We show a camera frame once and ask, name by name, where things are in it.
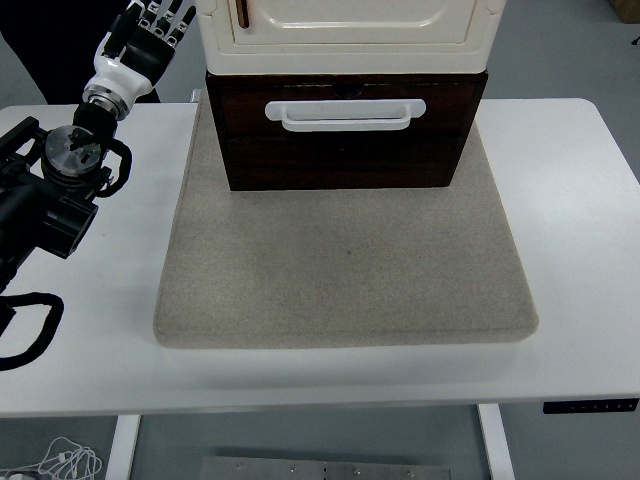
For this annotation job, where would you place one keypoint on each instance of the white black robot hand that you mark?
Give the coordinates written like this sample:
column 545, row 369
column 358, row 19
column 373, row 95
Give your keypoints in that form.
column 120, row 75

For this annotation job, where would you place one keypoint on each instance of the dark wooden drawer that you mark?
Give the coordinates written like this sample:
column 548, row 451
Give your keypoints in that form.
column 350, row 160

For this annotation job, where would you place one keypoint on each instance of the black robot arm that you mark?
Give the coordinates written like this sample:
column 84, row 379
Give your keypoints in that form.
column 60, row 210

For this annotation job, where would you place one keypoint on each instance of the brown wooden cabinet door knob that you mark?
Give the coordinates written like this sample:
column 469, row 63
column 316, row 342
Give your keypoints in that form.
column 242, row 12

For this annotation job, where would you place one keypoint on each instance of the beige fabric mat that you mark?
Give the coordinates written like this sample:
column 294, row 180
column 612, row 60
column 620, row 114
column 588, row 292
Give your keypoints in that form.
column 345, row 270

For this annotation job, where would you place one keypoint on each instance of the white table leg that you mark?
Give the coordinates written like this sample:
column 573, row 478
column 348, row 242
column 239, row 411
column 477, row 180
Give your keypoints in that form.
column 497, row 445
column 122, row 447

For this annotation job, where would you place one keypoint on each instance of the cardboard box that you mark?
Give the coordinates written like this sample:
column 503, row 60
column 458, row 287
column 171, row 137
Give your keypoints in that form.
column 627, row 9

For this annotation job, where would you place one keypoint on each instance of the black table control panel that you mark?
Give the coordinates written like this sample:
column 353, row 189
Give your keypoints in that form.
column 590, row 406

